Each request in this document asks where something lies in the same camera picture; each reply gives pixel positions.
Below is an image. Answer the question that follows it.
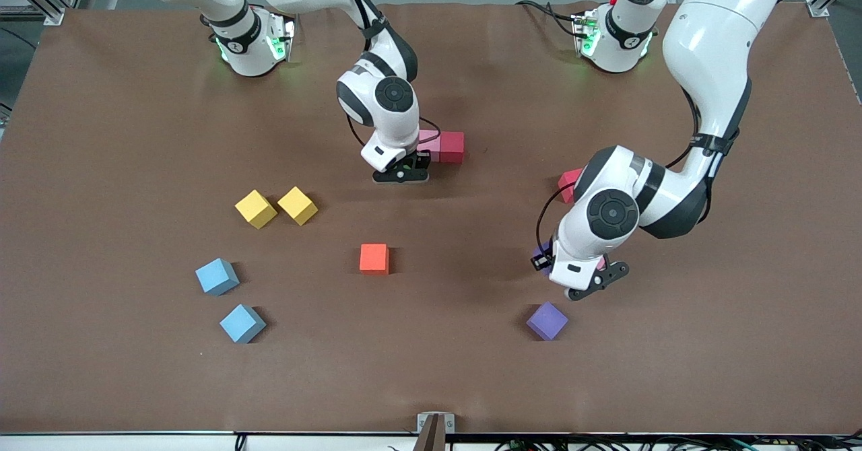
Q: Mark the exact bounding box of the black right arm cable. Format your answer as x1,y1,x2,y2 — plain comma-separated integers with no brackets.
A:
330,0,442,152

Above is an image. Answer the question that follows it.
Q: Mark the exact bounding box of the yellow foam cube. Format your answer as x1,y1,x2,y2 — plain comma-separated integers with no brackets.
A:
277,186,319,227
234,190,278,230

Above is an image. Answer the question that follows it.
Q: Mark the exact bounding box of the metal pole bracket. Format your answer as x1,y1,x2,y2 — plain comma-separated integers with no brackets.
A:
414,412,456,451

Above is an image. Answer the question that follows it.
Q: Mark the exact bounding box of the purple foam cube with dent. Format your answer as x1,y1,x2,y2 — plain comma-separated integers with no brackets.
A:
525,301,570,342

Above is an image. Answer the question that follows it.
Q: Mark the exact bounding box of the black left arm base cable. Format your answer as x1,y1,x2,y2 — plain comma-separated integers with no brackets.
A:
515,0,588,40

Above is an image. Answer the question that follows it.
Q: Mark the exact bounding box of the blue foam cube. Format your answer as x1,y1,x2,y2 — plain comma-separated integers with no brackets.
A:
219,303,267,345
195,257,240,297

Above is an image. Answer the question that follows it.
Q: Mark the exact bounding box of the red foam cube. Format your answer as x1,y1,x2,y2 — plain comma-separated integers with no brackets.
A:
440,131,466,164
558,168,584,205

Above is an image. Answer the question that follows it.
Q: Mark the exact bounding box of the brown table mat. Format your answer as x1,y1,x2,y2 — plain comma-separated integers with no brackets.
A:
0,0,862,436

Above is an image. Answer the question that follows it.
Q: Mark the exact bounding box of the orange foam cube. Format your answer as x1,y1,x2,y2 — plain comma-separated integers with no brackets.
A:
359,243,391,276

